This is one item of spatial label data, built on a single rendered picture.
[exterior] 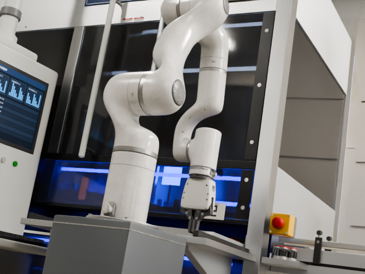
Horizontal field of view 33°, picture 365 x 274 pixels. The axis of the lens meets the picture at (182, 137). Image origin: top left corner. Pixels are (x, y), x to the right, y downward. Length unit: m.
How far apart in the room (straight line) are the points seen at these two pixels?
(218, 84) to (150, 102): 0.42
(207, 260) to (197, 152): 0.34
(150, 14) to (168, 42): 0.91
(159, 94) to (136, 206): 0.29
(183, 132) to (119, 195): 0.50
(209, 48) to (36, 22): 1.24
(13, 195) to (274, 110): 1.08
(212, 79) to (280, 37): 0.46
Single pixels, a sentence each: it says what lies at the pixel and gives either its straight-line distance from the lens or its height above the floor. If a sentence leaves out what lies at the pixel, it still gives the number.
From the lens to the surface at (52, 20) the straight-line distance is 2.98.
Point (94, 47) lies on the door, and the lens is 2.77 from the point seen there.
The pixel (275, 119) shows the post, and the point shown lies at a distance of 2.23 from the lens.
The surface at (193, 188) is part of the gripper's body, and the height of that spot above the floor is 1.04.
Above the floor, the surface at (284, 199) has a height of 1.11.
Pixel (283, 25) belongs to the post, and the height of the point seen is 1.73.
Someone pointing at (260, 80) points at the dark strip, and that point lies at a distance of 2.31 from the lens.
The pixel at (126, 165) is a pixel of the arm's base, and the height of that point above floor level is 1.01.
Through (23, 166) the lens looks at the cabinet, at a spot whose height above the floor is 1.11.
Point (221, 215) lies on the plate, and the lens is 2.21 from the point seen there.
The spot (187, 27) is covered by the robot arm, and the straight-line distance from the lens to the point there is 1.82.
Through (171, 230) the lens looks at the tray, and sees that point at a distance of 1.99.
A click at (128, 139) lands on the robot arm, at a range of 1.60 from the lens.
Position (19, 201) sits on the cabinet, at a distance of 2.57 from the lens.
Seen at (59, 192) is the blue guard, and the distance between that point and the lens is 2.62.
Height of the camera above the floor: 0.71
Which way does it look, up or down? 14 degrees up
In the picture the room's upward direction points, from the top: 9 degrees clockwise
